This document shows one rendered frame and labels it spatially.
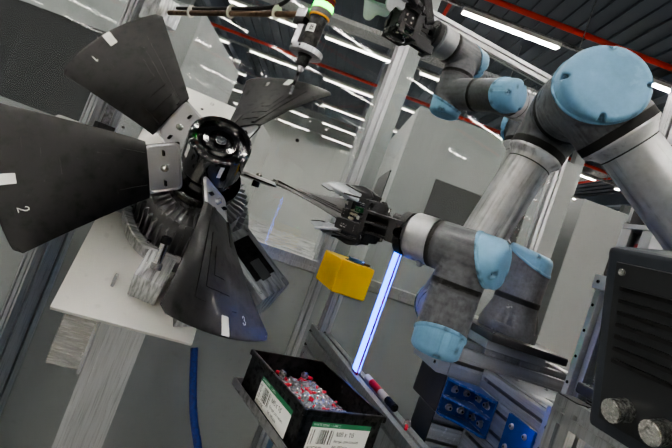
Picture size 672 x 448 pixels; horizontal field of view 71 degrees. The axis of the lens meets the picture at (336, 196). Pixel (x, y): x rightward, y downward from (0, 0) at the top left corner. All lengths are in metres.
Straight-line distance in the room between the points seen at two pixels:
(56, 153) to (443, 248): 0.61
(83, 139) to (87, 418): 0.58
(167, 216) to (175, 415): 1.02
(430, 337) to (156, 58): 0.74
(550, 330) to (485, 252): 3.83
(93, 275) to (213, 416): 0.96
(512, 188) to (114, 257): 0.77
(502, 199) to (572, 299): 3.74
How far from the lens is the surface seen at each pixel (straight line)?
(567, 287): 4.52
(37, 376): 1.84
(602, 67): 0.76
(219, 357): 1.78
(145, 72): 1.05
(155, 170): 0.91
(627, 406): 0.56
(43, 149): 0.87
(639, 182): 0.78
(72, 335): 1.30
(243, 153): 0.90
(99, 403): 1.15
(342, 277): 1.26
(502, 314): 1.31
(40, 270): 1.59
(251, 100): 1.15
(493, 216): 0.83
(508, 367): 1.32
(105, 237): 1.08
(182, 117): 0.99
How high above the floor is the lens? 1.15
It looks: 3 degrees up
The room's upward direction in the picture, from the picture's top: 20 degrees clockwise
